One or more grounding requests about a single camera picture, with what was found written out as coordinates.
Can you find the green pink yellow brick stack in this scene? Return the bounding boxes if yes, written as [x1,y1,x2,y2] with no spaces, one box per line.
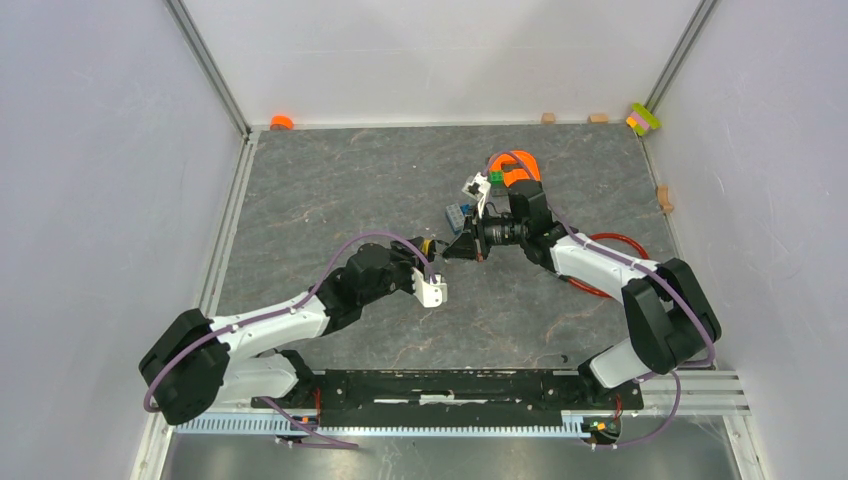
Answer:
[625,103,662,137]

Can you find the red cable loop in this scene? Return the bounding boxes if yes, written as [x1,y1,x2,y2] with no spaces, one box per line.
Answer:
[560,231,654,301]

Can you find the orange round cap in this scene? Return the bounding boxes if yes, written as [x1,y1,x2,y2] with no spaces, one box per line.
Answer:
[269,115,294,131]

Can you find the light blue toothed cable duct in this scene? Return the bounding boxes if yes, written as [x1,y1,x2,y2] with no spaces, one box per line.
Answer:
[175,412,590,439]

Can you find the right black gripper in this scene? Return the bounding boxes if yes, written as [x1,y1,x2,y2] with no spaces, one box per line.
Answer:
[442,204,527,263]

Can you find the curved wooden piece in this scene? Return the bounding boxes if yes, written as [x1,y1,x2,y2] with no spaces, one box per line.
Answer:
[656,185,675,215]

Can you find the grey blue brick stack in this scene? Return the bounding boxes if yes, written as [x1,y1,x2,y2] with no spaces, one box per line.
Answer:
[445,203,471,234]

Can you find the purple cable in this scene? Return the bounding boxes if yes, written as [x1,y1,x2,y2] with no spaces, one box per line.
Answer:
[482,150,718,450]
[142,230,440,450]

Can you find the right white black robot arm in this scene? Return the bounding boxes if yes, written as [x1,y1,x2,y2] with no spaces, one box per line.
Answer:
[443,174,722,408]

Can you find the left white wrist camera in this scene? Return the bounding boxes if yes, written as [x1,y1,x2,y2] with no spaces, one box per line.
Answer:
[411,268,448,308]

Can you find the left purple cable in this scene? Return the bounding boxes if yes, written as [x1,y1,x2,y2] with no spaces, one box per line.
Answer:
[142,230,440,450]

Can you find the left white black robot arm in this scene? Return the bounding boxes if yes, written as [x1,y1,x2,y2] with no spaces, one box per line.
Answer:
[139,237,446,425]

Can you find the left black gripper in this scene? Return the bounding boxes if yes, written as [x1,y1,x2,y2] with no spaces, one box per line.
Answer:
[360,238,428,306]

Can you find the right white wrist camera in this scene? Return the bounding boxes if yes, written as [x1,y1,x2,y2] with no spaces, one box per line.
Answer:
[461,172,491,219]

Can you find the aluminium frame rails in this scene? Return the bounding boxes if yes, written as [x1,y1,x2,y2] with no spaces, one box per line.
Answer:
[129,1,253,479]

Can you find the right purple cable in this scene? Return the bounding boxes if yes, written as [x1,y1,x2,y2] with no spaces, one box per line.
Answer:
[482,150,718,450]

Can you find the orange track on grey plate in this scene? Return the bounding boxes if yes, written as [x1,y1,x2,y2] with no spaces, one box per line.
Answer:
[485,150,542,187]

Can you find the yellow black padlock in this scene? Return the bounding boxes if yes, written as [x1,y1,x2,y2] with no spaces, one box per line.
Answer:
[420,239,436,262]

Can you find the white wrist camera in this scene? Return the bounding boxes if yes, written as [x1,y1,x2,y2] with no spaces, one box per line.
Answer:
[461,172,491,219]
[411,268,448,308]

